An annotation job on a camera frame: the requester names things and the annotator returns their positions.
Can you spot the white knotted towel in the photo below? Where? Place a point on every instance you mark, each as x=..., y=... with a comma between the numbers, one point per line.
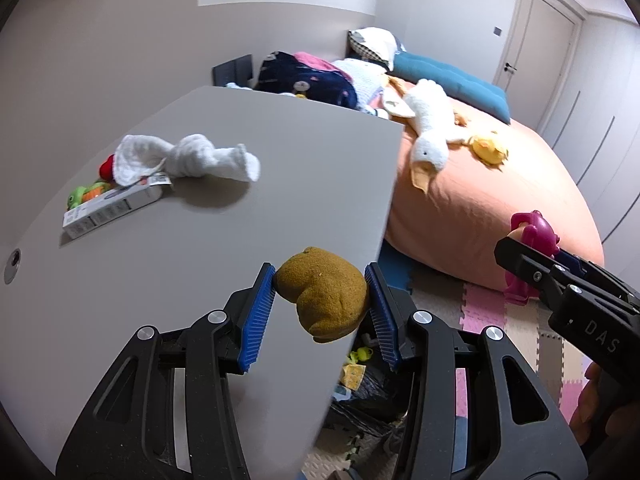
x=200, y=157

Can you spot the orange bed sheet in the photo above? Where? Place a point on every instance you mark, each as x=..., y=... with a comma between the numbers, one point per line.
x=500, y=210

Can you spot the black wall sockets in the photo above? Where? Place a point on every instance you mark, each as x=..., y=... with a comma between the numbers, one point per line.
x=232, y=69

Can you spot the white blue knit blanket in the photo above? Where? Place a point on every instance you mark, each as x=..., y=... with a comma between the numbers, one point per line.
x=362, y=77

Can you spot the person's right hand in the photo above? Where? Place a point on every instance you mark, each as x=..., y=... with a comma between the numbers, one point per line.
x=592, y=405

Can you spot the brown plush toy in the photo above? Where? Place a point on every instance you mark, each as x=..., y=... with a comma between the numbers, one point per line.
x=325, y=295

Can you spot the chequered pillow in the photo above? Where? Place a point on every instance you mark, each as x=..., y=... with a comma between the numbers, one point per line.
x=375, y=40

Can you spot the teal cushion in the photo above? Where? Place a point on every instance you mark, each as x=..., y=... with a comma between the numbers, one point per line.
x=450, y=77

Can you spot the white goose plush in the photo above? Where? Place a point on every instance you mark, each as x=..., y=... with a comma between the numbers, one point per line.
x=430, y=110

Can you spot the red toy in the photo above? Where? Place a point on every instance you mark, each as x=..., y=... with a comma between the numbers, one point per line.
x=106, y=169

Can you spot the grey table grommet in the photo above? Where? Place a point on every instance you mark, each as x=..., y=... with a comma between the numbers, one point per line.
x=12, y=265

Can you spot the magenta rubber toy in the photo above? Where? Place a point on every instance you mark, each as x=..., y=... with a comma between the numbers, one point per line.
x=535, y=230

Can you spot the yellow chick plush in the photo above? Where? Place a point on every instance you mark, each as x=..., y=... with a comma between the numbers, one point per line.
x=487, y=149

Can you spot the green orange toy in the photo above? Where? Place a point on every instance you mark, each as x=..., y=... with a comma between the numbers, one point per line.
x=77, y=196

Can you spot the pink cloth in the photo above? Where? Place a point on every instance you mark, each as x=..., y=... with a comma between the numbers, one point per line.
x=315, y=59

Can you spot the white wardrobe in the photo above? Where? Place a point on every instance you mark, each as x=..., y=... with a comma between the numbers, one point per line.
x=600, y=110

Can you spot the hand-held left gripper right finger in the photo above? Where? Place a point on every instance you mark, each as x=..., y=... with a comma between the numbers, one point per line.
x=381, y=320

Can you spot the beige door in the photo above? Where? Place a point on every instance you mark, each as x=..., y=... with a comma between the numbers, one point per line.
x=540, y=35

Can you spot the navy printed blanket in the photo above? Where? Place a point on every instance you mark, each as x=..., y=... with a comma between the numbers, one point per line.
x=320, y=85

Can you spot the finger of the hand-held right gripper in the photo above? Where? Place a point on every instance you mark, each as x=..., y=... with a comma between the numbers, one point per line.
x=570, y=259
x=530, y=270

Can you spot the black trash bag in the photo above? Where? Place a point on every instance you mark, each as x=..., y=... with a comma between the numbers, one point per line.
x=370, y=405

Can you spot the white cardboard box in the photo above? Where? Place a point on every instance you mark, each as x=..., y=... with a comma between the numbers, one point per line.
x=110, y=210

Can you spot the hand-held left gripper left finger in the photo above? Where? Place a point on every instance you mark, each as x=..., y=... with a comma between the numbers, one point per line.
x=257, y=320

